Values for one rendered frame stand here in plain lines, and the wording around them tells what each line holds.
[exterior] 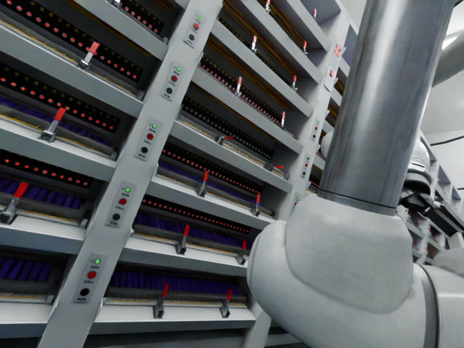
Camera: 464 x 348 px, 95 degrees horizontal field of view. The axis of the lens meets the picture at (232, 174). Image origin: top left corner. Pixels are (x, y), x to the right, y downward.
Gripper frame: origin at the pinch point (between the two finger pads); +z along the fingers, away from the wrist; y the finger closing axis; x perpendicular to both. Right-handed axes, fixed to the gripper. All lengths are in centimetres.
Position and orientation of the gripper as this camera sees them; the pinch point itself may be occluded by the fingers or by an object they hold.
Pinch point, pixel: (420, 244)
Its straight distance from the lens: 59.2
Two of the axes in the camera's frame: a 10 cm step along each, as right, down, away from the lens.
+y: 8.9, 3.3, -3.2
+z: -4.6, 5.8, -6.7
